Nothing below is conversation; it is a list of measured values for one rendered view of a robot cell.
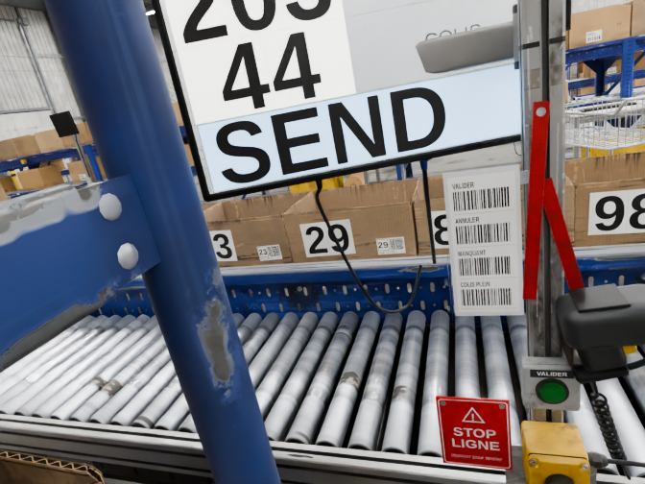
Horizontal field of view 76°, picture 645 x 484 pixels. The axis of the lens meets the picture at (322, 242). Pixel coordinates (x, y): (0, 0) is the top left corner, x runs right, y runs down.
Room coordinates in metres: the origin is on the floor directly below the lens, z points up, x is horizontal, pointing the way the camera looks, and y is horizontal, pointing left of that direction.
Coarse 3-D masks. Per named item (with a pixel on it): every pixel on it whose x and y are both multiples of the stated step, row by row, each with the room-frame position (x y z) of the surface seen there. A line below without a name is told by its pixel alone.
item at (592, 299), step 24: (600, 288) 0.42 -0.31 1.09; (624, 288) 0.41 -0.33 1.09; (576, 312) 0.40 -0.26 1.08; (600, 312) 0.39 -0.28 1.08; (624, 312) 0.38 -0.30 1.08; (576, 336) 0.39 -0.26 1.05; (600, 336) 0.38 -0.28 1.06; (624, 336) 0.37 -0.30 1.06; (600, 360) 0.39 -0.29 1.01; (624, 360) 0.39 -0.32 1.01
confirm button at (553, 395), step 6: (546, 384) 0.43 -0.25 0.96; (552, 384) 0.42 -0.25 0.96; (558, 384) 0.42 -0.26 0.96; (540, 390) 0.43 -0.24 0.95; (546, 390) 0.42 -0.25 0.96; (552, 390) 0.42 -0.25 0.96; (558, 390) 0.42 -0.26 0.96; (564, 390) 0.42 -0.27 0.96; (540, 396) 0.43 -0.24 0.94; (546, 396) 0.42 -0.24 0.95; (552, 396) 0.42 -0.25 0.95; (558, 396) 0.42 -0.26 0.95; (564, 396) 0.42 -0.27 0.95
